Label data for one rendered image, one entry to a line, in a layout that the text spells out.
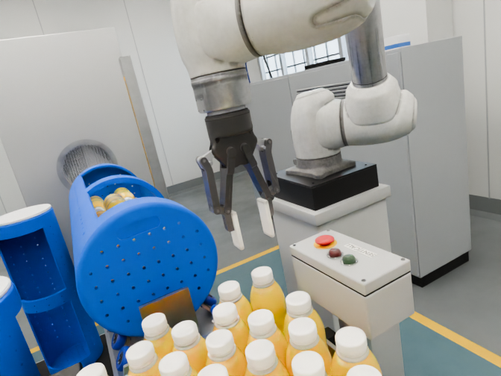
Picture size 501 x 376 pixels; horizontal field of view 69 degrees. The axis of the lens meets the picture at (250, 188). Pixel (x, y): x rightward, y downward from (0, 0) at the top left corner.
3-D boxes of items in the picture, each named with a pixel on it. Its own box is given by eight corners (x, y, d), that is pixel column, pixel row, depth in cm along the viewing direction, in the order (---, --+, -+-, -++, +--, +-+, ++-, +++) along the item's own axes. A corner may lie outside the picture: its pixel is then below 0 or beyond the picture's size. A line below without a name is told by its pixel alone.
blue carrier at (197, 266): (150, 216, 160) (130, 154, 152) (232, 300, 83) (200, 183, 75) (83, 241, 149) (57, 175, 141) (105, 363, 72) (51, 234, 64)
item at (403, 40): (375, 54, 235) (375, 42, 233) (410, 46, 215) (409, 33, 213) (363, 57, 229) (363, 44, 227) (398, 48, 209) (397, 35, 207)
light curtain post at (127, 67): (200, 316, 247) (128, 57, 203) (203, 321, 242) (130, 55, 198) (191, 320, 245) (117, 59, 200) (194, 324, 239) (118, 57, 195)
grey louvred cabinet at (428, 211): (295, 201, 436) (273, 78, 399) (472, 259, 247) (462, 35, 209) (256, 216, 415) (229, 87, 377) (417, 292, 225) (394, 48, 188)
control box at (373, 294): (335, 271, 77) (328, 227, 75) (415, 313, 60) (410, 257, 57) (297, 290, 73) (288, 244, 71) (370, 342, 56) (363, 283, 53)
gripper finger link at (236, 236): (236, 211, 61) (232, 212, 61) (244, 249, 63) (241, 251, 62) (229, 207, 64) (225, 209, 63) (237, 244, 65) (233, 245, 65)
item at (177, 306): (199, 333, 78) (185, 283, 75) (203, 339, 76) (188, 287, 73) (153, 356, 74) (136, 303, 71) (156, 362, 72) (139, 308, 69)
